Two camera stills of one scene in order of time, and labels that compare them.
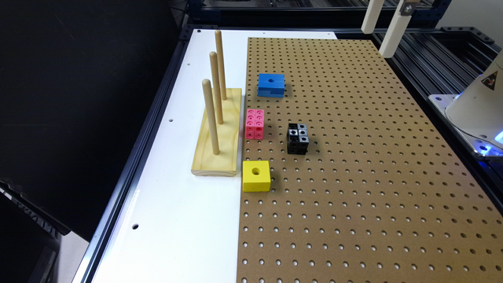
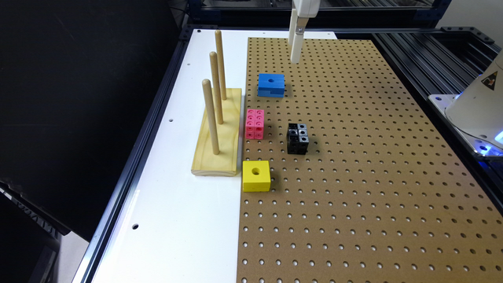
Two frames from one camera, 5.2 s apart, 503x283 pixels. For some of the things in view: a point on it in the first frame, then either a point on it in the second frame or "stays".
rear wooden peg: x=218 y=42 stays
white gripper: x=394 y=38 to x=305 y=9
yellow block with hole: x=256 y=176 stays
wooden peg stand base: x=206 y=163 stays
